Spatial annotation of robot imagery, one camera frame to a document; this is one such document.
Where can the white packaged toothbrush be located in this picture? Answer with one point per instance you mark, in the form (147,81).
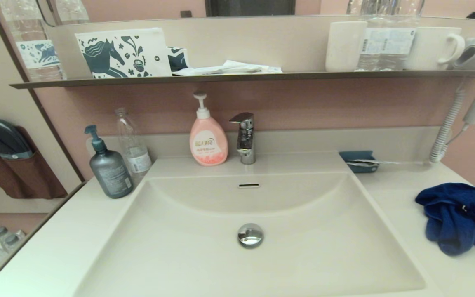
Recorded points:
(363,163)

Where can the clear empty plastic bottle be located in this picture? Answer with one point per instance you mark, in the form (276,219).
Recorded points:
(137,159)

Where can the chrome faucet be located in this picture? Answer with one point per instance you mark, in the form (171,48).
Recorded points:
(246,140)

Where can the blue soap dish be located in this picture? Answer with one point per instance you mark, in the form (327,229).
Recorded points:
(351,156)

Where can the grey metal wall shelf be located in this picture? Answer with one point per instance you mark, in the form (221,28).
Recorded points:
(221,77)

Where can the wall mirror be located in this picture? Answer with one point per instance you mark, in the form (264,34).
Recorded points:
(138,8)

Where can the white flat sachets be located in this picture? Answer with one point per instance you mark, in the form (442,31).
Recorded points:
(229,68)

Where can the pink hand soap pump bottle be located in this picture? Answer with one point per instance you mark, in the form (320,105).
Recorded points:
(208,144)

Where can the chrome drain stopper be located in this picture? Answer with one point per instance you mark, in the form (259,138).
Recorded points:
(250,236)

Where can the white ceramic sink basin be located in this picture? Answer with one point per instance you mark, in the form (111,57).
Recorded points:
(179,251)

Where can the dark brown wall trim strip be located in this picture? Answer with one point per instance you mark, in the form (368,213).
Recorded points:
(59,136)

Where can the white horse print pouch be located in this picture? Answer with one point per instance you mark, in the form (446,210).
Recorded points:
(109,55)

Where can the grey pump bottle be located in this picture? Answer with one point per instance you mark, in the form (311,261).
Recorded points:
(111,175)

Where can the brown slipper holder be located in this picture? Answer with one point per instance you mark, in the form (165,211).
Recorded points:
(35,177)

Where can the small blue patterned pouch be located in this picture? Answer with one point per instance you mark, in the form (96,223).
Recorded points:
(177,58)

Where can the blue microfibre cloth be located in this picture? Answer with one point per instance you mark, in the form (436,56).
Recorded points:
(456,222)

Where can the dark grey slipper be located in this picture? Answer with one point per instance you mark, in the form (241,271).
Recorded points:
(6,140)

